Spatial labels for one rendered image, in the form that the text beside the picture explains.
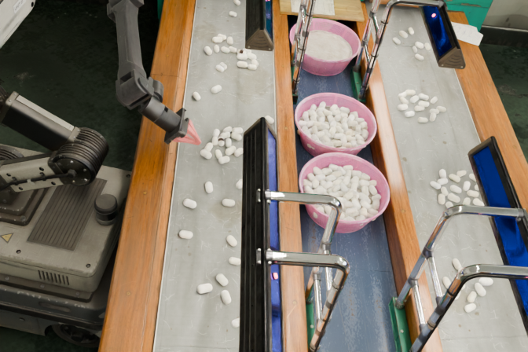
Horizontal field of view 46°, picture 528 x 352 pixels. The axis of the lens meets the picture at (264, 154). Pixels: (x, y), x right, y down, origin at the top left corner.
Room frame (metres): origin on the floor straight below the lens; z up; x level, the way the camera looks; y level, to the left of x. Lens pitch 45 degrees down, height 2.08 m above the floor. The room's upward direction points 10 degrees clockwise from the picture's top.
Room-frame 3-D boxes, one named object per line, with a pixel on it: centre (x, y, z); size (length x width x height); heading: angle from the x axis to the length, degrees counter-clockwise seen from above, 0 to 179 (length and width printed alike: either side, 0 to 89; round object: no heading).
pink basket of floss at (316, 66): (1.94, -0.15, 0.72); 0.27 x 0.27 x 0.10
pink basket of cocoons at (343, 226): (1.22, -0.25, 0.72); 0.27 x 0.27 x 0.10
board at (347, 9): (2.15, -0.12, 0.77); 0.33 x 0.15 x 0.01; 98
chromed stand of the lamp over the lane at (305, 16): (1.74, 0.02, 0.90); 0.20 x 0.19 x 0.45; 8
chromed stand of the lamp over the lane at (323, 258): (0.77, -0.10, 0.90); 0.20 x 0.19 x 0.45; 8
